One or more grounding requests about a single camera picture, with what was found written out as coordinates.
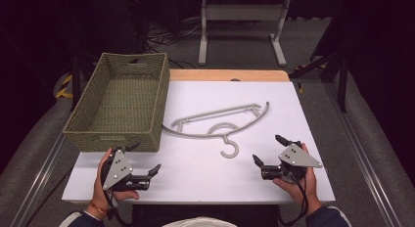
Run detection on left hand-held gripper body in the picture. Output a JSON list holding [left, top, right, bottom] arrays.
[[102, 148, 151, 192]]

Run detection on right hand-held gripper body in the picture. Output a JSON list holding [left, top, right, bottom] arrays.
[[260, 141, 324, 184]]

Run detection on grey plastic clothes hanger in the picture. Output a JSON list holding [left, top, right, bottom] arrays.
[[161, 101, 271, 159]]

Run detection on green woven basket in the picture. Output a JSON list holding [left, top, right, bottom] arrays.
[[62, 52, 171, 153]]

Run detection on person's left hand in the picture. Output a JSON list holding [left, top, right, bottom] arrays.
[[91, 148, 140, 211]]

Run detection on person's right hand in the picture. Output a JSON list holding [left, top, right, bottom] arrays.
[[273, 142, 324, 215]]

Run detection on white board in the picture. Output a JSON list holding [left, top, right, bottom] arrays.
[[62, 80, 337, 205]]

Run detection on person's white cap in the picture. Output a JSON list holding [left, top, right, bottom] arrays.
[[161, 216, 238, 227]]

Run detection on black metal stand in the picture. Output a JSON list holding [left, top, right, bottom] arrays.
[[69, 52, 99, 112], [288, 49, 349, 114]]

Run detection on yellow black striped tape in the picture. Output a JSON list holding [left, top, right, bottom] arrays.
[[55, 73, 74, 100]]

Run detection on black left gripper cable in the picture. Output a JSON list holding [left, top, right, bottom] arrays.
[[101, 161, 133, 227]]

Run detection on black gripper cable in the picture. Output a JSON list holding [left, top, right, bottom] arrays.
[[101, 161, 133, 227], [278, 174, 309, 227]]

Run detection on orange wrist bracelet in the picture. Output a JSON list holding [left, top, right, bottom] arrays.
[[88, 201, 109, 217]]

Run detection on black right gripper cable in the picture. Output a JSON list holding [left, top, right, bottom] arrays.
[[278, 174, 309, 227]]

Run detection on grey metal floor rail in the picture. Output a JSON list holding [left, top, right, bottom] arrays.
[[322, 83, 404, 227], [9, 132, 68, 227]]

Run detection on black floor cables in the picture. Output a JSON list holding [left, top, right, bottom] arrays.
[[145, 20, 205, 70]]

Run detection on white metal desk frame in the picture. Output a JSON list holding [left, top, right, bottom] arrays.
[[198, 0, 292, 68]]

